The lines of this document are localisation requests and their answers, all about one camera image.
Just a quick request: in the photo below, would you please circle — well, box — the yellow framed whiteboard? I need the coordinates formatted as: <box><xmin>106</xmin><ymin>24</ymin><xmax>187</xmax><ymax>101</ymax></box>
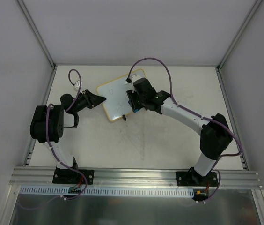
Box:
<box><xmin>96</xmin><ymin>68</ymin><xmax>148</xmax><ymax>122</ymax></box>

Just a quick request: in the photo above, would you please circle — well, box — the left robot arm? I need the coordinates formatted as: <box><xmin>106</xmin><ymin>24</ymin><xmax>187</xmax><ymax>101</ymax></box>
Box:
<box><xmin>29</xmin><ymin>89</ymin><xmax>107</xmax><ymax>183</ymax></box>

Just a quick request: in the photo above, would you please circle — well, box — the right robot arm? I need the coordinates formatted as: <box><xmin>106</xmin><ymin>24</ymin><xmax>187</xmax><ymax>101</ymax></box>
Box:
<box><xmin>126</xmin><ymin>75</ymin><xmax>233</xmax><ymax>186</ymax></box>

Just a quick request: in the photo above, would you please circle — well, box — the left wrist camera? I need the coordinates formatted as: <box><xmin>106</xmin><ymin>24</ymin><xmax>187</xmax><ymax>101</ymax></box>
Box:
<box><xmin>74</xmin><ymin>80</ymin><xmax>81</xmax><ymax>92</ymax></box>

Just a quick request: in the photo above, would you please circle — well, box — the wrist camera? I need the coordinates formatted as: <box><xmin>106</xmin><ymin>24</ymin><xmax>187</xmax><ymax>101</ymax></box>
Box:
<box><xmin>125</xmin><ymin>74</ymin><xmax>142</xmax><ymax>85</ymax></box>
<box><xmin>74</xmin><ymin>80</ymin><xmax>81</xmax><ymax>92</ymax></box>

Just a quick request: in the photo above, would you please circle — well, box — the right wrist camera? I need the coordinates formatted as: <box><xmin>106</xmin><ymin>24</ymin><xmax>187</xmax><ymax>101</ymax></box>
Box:
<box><xmin>125</xmin><ymin>74</ymin><xmax>142</xmax><ymax>85</ymax></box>

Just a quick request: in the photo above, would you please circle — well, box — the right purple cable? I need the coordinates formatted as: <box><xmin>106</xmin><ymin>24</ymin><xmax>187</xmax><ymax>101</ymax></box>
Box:
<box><xmin>127</xmin><ymin>57</ymin><xmax>243</xmax><ymax>204</ymax></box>

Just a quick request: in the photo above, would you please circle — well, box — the purple cable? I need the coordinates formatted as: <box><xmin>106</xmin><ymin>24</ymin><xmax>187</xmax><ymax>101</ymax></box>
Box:
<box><xmin>127</xmin><ymin>57</ymin><xmax>243</xmax><ymax>204</ymax></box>
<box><xmin>18</xmin><ymin>69</ymin><xmax>88</xmax><ymax>210</ymax></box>

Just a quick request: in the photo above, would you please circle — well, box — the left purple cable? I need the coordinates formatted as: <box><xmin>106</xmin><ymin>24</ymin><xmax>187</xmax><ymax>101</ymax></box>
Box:
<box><xmin>18</xmin><ymin>69</ymin><xmax>88</xmax><ymax>210</ymax></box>

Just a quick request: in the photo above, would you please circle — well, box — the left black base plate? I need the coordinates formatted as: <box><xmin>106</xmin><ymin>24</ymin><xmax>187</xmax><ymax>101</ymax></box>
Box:
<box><xmin>52</xmin><ymin>168</ymin><xmax>95</xmax><ymax>185</ymax></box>

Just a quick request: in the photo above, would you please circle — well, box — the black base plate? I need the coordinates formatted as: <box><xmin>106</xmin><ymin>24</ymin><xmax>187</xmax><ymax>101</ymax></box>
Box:
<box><xmin>176</xmin><ymin>167</ymin><xmax>219</xmax><ymax>187</ymax></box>
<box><xmin>52</xmin><ymin>168</ymin><xmax>95</xmax><ymax>185</ymax></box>

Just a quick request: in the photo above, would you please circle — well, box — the left aluminium frame post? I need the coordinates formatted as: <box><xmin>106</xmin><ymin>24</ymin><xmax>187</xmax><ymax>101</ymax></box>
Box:
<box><xmin>16</xmin><ymin>0</ymin><xmax>56</xmax><ymax>69</ymax></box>

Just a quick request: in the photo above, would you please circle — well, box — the aluminium frame post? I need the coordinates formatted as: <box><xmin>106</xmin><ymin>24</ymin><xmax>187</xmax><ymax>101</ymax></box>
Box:
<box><xmin>16</xmin><ymin>0</ymin><xmax>56</xmax><ymax>69</ymax></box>
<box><xmin>217</xmin><ymin>0</ymin><xmax>263</xmax><ymax>71</ymax></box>

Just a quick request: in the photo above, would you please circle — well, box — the white slotted cable duct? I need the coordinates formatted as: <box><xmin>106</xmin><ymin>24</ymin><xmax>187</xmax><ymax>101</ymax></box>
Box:
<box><xmin>19</xmin><ymin>186</ymin><xmax>194</xmax><ymax>198</ymax></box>

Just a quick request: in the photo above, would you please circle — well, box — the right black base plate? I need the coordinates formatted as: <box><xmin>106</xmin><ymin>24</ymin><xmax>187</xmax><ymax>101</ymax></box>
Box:
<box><xmin>176</xmin><ymin>167</ymin><xmax>219</xmax><ymax>187</ymax></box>

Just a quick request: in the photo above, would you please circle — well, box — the aluminium front rail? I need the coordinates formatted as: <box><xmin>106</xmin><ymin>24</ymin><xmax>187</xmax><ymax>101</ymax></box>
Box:
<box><xmin>9</xmin><ymin>166</ymin><xmax>263</xmax><ymax>190</ymax></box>

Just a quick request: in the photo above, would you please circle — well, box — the right aluminium frame post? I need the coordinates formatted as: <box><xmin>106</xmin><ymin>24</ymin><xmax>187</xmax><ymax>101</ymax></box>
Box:
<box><xmin>217</xmin><ymin>0</ymin><xmax>263</xmax><ymax>71</ymax></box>

